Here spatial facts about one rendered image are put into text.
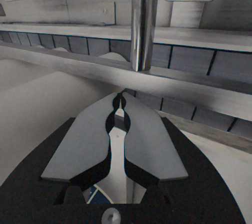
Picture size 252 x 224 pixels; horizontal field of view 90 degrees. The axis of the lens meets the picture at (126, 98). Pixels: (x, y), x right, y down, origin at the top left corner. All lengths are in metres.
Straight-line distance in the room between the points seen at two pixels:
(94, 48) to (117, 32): 0.04
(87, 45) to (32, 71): 0.08
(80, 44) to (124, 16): 0.08
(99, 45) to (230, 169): 0.29
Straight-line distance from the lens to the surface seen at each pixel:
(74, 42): 0.22
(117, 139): 0.27
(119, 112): 0.16
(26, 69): 0.19
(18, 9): 0.44
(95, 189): 0.57
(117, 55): 0.16
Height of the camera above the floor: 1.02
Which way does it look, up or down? 47 degrees down
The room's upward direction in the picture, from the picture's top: 133 degrees counter-clockwise
